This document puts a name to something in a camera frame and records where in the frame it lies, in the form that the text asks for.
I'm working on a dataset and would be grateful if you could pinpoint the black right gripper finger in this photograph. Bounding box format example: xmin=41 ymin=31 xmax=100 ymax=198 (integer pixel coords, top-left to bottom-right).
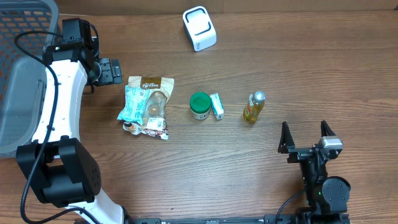
xmin=278 ymin=121 xmax=295 ymax=154
xmin=321 ymin=120 xmax=335 ymax=136

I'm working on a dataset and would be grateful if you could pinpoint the teal white pack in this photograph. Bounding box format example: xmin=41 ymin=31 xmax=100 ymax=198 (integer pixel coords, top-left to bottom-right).
xmin=117 ymin=85 xmax=150 ymax=124

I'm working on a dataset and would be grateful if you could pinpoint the yellow oil bottle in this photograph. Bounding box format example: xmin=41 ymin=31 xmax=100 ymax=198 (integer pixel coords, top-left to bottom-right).
xmin=243 ymin=91 xmax=266 ymax=124

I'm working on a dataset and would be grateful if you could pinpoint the brown mushroom packet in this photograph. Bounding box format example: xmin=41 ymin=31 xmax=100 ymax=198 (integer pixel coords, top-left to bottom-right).
xmin=122 ymin=76 xmax=175 ymax=140

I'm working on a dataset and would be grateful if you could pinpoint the green freshening pouch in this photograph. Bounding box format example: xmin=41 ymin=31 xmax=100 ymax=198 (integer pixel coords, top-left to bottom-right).
xmin=210 ymin=93 xmax=224 ymax=120

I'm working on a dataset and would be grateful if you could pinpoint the green lid jar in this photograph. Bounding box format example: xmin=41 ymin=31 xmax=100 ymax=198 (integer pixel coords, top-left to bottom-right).
xmin=190 ymin=92 xmax=211 ymax=120

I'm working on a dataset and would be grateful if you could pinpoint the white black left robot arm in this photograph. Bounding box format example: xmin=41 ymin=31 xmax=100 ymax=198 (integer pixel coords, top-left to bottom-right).
xmin=16 ymin=18 xmax=131 ymax=223

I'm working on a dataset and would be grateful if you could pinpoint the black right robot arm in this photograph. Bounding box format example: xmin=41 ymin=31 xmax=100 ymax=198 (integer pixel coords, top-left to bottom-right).
xmin=275 ymin=120 xmax=351 ymax=223

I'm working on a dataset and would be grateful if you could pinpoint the white barcode scanner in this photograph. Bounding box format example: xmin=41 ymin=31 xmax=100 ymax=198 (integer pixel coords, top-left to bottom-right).
xmin=182 ymin=6 xmax=217 ymax=52

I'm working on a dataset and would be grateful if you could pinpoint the dark grey plastic basket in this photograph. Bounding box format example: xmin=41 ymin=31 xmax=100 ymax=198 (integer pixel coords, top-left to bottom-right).
xmin=1 ymin=0 xmax=59 ymax=158

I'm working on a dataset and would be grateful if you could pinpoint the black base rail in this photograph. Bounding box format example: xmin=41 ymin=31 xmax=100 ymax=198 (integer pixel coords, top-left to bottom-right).
xmin=126 ymin=215 xmax=351 ymax=224

